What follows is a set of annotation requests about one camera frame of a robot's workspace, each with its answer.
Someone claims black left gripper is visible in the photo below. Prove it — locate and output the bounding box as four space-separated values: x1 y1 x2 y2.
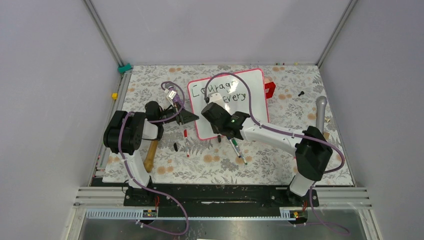
157 101 199 125

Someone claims pink framed whiteboard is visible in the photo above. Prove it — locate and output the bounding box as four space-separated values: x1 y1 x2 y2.
187 68 269 141

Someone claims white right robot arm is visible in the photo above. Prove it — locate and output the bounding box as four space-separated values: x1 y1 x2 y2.
201 102 333 206

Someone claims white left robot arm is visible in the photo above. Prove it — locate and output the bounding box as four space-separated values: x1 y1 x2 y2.
103 101 200 206

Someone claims red capped marker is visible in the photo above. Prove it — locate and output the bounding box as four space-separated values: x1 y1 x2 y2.
183 129 190 157

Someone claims blue capped marker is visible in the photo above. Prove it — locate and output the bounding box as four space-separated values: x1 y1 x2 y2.
228 138 241 158

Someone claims green capped marker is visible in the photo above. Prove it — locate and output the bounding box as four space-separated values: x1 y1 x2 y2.
231 138 248 165

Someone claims red lego brick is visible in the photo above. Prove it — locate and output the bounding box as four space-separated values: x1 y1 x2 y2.
263 77 276 99

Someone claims teal clamp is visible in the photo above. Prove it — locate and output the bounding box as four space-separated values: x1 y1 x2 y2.
117 63 133 74

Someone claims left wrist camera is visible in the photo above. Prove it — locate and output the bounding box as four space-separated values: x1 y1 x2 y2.
165 88 181 105

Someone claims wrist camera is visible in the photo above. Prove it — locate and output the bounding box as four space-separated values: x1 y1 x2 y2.
165 88 181 105
208 92 225 107

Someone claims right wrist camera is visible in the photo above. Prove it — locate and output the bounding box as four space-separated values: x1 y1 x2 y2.
208 92 225 107

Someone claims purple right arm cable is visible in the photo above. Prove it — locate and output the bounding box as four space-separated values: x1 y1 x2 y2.
203 72 351 236

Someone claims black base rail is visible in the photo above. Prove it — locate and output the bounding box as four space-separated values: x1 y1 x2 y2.
123 182 320 218

